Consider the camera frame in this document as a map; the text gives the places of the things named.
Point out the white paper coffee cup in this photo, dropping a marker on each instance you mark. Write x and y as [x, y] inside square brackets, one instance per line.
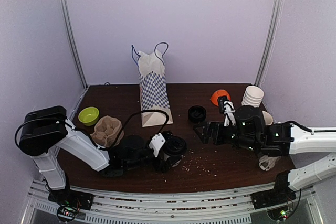
[174, 161]

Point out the right aluminium frame post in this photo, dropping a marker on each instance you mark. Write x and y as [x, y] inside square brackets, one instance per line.
[269, 43]

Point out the green plastic bowl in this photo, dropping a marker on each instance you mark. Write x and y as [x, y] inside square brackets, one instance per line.
[89, 116]

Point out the black plastic cup lid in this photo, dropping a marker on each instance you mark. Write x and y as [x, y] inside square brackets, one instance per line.
[175, 146]

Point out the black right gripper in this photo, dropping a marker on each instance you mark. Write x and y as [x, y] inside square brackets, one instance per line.
[212, 132]

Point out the aluminium frame post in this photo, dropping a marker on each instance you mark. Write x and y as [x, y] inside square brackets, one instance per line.
[72, 43]
[269, 43]

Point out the orange plastic bowl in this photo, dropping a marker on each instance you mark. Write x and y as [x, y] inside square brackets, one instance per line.
[217, 94]

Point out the left aluminium frame post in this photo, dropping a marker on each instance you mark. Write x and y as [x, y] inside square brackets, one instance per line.
[72, 43]

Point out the metal front rail base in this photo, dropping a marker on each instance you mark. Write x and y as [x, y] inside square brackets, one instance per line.
[219, 206]

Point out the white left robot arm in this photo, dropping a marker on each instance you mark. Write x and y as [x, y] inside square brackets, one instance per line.
[45, 129]

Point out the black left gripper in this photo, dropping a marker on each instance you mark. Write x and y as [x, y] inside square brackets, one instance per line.
[159, 166]

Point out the cardboard cup carrier stack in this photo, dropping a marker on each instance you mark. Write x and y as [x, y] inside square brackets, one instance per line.
[106, 131]

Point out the white paper cup stack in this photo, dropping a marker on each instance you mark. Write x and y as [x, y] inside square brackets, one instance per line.
[253, 96]

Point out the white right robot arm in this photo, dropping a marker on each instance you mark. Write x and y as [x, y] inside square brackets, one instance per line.
[291, 138]

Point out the black cup lid stack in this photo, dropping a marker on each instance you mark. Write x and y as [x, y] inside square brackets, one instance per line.
[196, 114]

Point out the ceramic mug with coral print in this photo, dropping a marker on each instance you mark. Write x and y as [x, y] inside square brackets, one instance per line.
[267, 118]

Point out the blue checkered paper bag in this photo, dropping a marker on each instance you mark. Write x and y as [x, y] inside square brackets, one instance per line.
[152, 82]

